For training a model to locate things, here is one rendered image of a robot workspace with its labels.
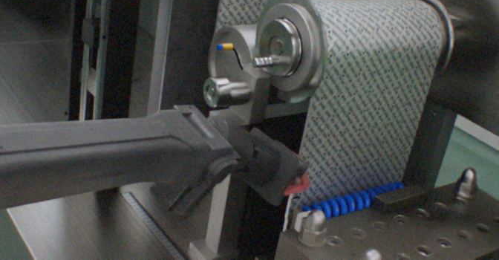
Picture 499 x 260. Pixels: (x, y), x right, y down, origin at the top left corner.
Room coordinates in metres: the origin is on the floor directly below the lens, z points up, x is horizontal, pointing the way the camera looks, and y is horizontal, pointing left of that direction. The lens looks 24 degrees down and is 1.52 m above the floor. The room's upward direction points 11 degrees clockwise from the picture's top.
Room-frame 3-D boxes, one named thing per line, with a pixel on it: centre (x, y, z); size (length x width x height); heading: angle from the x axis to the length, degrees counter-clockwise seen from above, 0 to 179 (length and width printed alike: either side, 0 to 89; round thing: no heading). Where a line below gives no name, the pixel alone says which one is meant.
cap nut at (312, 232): (0.73, -0.10, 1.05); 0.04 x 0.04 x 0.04
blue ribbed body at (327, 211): (0.85, -0.17, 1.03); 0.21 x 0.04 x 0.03; 130
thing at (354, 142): (0.87, -0.16, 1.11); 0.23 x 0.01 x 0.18; 130
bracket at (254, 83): (0.84, 0.03, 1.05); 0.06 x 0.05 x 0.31; 130
